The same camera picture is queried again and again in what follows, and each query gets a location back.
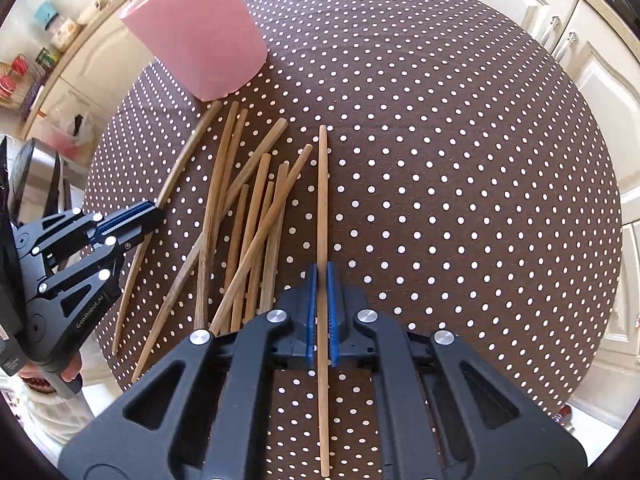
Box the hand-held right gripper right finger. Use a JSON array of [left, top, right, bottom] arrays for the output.
[[326, 261, 587, 480]]

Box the colourful packet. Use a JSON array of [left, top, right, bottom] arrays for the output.
[[35, 47, 61, 73]]

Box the stainless steel appliance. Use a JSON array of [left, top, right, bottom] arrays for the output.
[[10, 137, 73, 221]]

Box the bunch of wooden chopsticks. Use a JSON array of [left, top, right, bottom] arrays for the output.
[[131, 101, 315, 383]]

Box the brown polka-dot tablecloth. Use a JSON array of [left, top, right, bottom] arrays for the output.
[[82, 0, 623, 480]]

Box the clear plastic bag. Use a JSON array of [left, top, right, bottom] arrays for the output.
[[42, 105, 96, 161]]

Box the person's left hand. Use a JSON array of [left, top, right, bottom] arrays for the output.
[[60, 352, 83, 383]]

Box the blue lidded jar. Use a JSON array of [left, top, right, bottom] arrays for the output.
[[34, 1, 61, 28]]

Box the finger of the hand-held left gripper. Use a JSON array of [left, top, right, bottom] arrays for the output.
[[36, 205, 167, 302], [14, 200, 154, 262]]

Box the pale wooden chopstick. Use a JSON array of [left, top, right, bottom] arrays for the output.
[[316, 125, 332, 477]]

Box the pink cup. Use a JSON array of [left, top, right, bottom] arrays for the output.
[[119, 0, 269, 102]]

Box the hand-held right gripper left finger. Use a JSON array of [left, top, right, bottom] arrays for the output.
[[57, 262, 321, 480]]

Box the person's left forearm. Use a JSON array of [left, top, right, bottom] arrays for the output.
[[10, 374, 97, 447]]

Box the dark curved wooden chopstick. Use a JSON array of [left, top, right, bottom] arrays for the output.
[[111, 101, 224, 356]]

